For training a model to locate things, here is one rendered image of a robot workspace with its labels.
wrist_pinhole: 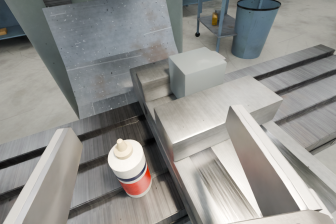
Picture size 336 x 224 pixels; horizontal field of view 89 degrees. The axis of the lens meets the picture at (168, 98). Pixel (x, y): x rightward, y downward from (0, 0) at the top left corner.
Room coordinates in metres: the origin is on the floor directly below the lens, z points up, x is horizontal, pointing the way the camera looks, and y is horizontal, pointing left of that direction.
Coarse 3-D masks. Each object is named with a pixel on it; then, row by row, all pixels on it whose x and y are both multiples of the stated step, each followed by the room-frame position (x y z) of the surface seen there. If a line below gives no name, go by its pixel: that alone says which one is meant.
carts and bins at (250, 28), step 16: (224, 0) 2.07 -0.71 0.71; (240, 0) 2.36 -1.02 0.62; (256, 0) 2.38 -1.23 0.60; (272, 0) 2.25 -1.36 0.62; (208, 16) 2.84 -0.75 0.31; (224, 16) 2.78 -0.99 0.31; (240, 16) 2.09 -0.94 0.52; (256, 16) 1.96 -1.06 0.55; (272, 16) 1.97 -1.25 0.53; (224, 32) 2.17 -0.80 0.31; (240, 32) 2.06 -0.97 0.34; (256, 32) 1.96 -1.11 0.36; (240, 48) 2.04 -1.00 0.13; (256, 48) 1.97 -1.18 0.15
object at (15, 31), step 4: (184, 0) 4.30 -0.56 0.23; (188, 0) 4.27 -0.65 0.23; (192, 0) 4.24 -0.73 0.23; (196, 0) 4.21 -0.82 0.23; (200, 0) 4.09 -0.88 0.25; (184, 4) 3.99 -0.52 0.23; (188, 4) 4.02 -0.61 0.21; (200, 4) 4.09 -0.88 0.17; (200, 8) 4.09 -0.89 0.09; (200, 12) 4.09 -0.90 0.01; (0, 28) 3.41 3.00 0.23; (4, 28) 3.21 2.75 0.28; (8, 28) 3.37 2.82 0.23; (12, 28) 3.35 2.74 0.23; (16, 28) 3.33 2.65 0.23; (20, 28) 3.31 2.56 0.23; (0, 32) 3.05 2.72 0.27; (4, 32) 3.07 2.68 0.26; (8, 32) 3.15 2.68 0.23; (12, 32) 3.13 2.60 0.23; (16, 32) 3.11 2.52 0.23; (20, 32) 3.09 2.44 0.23; (24, 32) 3.08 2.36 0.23; (0, 36) 2.98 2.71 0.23; (4, 36) 2.96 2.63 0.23; (8, 36) 2.95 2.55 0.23; (12, 36) 2.95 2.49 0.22; (16, 36) 2.97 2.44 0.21
